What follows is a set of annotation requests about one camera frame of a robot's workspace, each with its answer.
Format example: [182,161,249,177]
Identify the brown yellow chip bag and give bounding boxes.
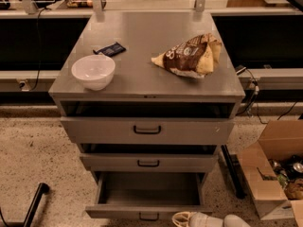
[151,33,223,79]

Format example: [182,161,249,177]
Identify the grey drawer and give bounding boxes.
[85,172,212,221]
[61,116,234,145]
[80,153,217,173]

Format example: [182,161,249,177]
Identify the open cardboard box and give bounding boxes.
[238,120,303,227]

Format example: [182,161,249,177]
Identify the grey top drawer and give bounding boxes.
[61,116,234,145]

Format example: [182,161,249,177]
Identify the black metal leg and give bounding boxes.
[0,183,50,227]
[221,145,245,199]

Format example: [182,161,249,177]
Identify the white bowl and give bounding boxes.
[71,55,116,91]

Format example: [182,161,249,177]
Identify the black metal leg left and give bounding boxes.
[0,183,50,227]

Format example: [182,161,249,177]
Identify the black metal leg right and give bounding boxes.
[221,145,245,199]

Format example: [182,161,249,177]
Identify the grey bottom drawer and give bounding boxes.
[85,172,212,221]

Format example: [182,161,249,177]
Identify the cans in box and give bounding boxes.
[269,155,303,200]

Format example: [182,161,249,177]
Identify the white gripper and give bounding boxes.
[171,211,251,227]

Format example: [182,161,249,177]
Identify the grey middle drawer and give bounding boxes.
[80,153,217,173]

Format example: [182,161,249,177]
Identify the dark blue snack packet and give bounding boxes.
[93,42,126,58]

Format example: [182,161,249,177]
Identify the black cables right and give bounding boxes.
[235,64,299,125]

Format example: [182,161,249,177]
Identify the black power cable left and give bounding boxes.
[29,7,51,92]

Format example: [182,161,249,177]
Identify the grey metal drawer cabinet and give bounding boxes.
[48,10,246,175]

